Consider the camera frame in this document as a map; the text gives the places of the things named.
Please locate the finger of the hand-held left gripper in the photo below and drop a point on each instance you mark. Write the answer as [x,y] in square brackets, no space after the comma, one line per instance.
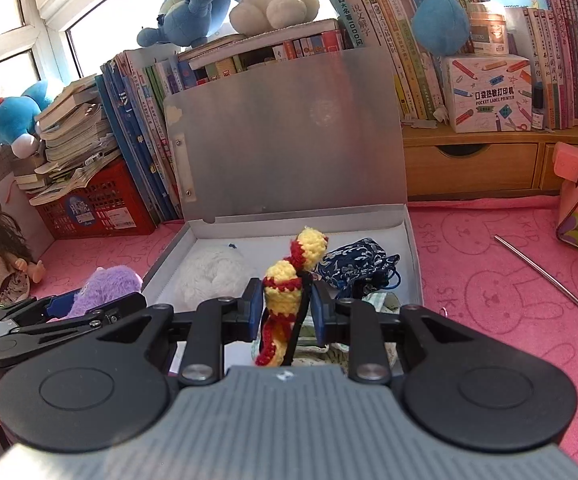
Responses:
[124,305]
[64,305]

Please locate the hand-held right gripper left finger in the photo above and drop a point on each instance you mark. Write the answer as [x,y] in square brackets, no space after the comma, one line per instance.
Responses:
[256,310]

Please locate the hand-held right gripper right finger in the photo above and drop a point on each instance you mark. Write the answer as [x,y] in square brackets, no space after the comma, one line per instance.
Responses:
[319,315]

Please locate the purple fluffy plush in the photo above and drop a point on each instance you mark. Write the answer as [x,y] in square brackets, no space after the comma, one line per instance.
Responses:
[109,287]

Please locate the yellow and red crochet toy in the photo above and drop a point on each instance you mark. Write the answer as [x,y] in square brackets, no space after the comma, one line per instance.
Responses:
[281,290]

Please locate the green checked cloth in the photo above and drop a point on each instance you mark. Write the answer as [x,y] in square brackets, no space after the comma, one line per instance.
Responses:
[329,355]

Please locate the white fluffy plush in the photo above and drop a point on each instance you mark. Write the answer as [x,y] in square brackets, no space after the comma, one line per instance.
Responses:
[214,272]

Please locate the dark blue floral pouch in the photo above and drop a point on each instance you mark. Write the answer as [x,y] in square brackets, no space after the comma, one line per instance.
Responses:
[354,265]

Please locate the white box with silver lid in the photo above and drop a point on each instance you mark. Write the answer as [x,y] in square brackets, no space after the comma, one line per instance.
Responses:
[289,135]

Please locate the red plastic crate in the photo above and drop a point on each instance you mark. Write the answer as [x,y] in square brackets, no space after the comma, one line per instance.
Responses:
[94,210]

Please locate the black binder clip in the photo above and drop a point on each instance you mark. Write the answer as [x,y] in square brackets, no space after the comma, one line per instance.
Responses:
[445,312]

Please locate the row of tall blue books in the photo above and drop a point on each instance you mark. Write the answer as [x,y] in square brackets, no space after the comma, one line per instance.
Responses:
[134,135]

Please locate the pile of worn books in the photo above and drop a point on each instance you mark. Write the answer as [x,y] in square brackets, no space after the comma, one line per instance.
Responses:
[74,130]

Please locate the pink bunny print mat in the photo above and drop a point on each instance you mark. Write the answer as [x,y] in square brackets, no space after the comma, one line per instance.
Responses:
[494,270]

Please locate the blue and white cat plush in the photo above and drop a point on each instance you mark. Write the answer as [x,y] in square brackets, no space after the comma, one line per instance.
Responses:
[11,115]

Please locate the wooden drawer shelf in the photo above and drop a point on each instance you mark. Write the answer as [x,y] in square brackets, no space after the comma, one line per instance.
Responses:
[474,167]

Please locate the thin metal rod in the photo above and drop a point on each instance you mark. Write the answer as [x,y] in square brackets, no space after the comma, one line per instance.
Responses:
[554,285]

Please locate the row of small colourful books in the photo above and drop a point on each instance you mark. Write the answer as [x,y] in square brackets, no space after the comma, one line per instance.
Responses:
[269,52]

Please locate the row of green-spined books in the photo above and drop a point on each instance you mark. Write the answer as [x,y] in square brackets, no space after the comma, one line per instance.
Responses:
[394,50]

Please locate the white pencil-print box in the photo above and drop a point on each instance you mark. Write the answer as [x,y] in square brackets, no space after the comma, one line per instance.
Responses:
[489,95]

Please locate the pink square gadget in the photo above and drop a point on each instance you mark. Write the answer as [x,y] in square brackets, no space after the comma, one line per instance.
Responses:
[571,162]

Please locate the blue long-eared plush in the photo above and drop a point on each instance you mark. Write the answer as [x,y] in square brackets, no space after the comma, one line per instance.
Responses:
[189,12]

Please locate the small dark bottle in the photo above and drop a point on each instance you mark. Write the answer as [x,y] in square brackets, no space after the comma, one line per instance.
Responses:
[539,110]

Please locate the blue plush ball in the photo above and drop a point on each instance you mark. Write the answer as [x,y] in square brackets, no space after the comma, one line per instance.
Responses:
[441,22]

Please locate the small beige container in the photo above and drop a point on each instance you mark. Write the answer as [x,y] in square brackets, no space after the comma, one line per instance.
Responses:
[489,30]

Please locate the row of pale-spined books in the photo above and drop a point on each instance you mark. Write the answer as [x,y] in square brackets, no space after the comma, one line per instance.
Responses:
[569,60]

